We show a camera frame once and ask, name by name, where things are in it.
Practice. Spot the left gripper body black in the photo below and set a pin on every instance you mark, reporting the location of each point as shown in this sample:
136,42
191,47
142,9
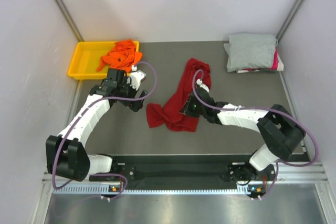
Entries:
126,91

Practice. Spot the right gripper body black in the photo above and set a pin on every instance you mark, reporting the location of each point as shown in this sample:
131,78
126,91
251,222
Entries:
194,110

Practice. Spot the dark red t shirt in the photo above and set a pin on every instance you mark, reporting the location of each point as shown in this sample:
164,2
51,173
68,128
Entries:
169,114

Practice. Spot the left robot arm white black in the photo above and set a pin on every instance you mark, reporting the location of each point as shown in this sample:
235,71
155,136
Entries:
65,153

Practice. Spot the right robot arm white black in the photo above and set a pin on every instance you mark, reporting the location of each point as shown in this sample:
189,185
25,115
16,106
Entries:
281,135

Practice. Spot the orange t shirt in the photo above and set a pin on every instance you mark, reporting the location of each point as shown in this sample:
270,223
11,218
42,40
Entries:
122,56

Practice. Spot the yellow plastic bin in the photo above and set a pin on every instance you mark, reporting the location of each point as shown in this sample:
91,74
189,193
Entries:
86,59

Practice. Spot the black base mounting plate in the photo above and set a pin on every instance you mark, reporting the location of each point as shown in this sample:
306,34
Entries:
225,172

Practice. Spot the folded grey t shirt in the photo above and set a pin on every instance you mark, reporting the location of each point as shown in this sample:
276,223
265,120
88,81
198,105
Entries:
250,51

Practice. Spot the folded pink white t shirt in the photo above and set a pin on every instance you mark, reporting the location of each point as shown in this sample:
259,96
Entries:
277,66

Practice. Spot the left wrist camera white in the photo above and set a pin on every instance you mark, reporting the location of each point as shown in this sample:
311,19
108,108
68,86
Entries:
136,77

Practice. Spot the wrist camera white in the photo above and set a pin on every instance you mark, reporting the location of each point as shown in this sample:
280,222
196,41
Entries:
136,77
201,84

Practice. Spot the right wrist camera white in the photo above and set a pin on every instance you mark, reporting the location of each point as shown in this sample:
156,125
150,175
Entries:
201,84

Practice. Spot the grey slotted cable duct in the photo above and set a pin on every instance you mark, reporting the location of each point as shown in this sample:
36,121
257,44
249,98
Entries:
111,189

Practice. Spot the aluminium frame rail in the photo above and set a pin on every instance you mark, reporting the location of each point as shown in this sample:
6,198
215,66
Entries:
308,174

